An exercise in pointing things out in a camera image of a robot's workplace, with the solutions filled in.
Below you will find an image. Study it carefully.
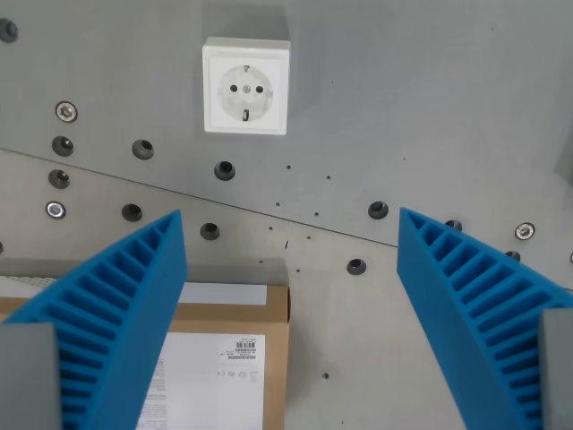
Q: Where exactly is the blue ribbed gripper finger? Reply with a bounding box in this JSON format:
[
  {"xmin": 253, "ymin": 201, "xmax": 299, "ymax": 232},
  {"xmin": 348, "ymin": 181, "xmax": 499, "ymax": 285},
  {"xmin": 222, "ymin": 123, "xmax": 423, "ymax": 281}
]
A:
[
  {"xmin": 396, "ymin": 206, "xmax": 573, "ymax": 430},
  {"xmin": 0, "ymin": 209, "xmax": 188, "ymax": 430}
]

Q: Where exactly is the white tape strip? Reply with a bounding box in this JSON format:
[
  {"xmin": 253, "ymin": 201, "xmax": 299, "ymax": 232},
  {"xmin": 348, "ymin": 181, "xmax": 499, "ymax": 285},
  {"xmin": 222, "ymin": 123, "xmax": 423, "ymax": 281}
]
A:
[{"xmin": 177, "ymin": 282, "xmax": 269, "ymax": 306}]

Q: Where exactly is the white printed box label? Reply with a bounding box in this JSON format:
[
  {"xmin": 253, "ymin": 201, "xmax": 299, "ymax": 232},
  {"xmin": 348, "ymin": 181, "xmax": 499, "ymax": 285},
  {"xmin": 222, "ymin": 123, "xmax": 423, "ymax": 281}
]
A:
[{"xmin": 135, "ymin": 332, "xmax": 267, "ymax": 430}]

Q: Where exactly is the brown cardboard box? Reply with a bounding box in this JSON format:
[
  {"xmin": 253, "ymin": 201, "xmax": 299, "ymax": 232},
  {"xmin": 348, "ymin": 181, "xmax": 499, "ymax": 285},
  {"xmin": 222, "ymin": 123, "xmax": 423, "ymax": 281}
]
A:
[{"xmin": 0, "ymin": 281, "xmax": 292, "ymax": 430}]

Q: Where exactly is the white wall socket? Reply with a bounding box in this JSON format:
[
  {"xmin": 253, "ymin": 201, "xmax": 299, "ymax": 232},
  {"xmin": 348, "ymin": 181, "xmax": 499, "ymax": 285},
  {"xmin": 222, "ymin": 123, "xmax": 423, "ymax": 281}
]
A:
[{"xmin": 201, "ymin": 37, "xmax": 292, "ymax": 135}]

